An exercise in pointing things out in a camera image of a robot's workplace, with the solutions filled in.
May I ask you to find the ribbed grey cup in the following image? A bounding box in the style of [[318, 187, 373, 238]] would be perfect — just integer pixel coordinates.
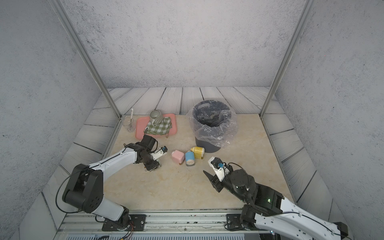
[[150, 110, 164, 126]]

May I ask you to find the clear plastic bin liner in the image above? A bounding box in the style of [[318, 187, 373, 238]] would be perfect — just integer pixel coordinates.
[[187, 100, 239, 153]]

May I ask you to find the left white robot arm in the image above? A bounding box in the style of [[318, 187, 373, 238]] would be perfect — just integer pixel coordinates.
[[62, 135, 168, 232]]

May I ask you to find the green checkered cloth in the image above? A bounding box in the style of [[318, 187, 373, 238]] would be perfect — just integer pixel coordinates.
[[144, 117, 172, 136]]

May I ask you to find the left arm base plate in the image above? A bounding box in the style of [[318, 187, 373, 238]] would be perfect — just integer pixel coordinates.
[[102, 214, 147, 232]]

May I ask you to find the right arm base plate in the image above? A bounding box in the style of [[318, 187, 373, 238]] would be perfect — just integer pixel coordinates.
[[224, 214, 250, 232]]

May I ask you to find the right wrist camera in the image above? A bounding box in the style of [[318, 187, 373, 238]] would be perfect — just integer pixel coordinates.
[[208, 157, 230, 181]]

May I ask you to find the blue pencil sharpener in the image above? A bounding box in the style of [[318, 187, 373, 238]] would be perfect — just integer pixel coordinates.
[[185, 151, 196, 167]]

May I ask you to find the right metal frame post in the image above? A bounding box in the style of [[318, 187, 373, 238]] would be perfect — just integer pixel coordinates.
[[260, 0, 316, 118]]

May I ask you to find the pink pencil sharpener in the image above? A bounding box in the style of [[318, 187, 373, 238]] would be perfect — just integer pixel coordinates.
[[171, 150, 185, 165]]

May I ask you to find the metal frame post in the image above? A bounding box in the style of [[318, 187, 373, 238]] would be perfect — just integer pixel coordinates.
[[49, 0, 122, 120], [260, 0, 316, 118]]

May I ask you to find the aluminium mounting rail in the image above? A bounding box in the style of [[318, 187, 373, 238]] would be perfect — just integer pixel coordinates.
[[54, 209, 270, 240]]

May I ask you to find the left metal frame post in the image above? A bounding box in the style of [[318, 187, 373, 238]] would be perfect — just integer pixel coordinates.
[[49, 0, 122, 120]]

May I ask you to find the dark grey trash bin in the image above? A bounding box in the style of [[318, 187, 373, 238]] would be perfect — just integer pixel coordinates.
[[192, 100, 232, 153]]

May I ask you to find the pink plastic tray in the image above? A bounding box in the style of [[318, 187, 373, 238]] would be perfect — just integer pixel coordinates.
[[135, 114, 178, 140]]

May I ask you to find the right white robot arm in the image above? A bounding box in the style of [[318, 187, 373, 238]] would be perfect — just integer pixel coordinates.
[[204, 157, 350, 240]]

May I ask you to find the clear glass with stick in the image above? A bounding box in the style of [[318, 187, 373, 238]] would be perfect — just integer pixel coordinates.
[[123, 108, 135, 133]]

